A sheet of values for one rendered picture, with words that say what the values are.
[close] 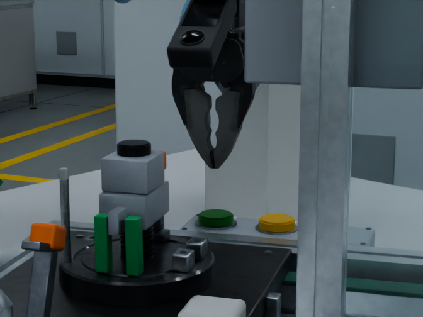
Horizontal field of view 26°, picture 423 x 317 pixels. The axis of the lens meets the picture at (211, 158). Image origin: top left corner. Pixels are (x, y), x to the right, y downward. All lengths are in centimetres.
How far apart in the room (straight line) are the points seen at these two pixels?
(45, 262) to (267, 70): 20
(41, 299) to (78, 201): 88
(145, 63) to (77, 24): 485
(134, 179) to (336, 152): 24
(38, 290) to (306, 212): 19
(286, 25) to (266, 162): 68
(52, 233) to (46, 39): 855
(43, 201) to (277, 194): 42
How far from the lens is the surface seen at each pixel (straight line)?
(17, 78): 754
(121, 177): 79
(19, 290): 82
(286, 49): 62
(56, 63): 915
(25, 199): 155
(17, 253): 95
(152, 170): 79
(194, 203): 150
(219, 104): 99
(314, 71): 59
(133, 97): 421
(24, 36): 760
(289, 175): 133
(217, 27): 92
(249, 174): 131
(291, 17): 62
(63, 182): 80
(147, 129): 420
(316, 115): 59
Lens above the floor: 126
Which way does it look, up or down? 13 degrees down
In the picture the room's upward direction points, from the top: straight up
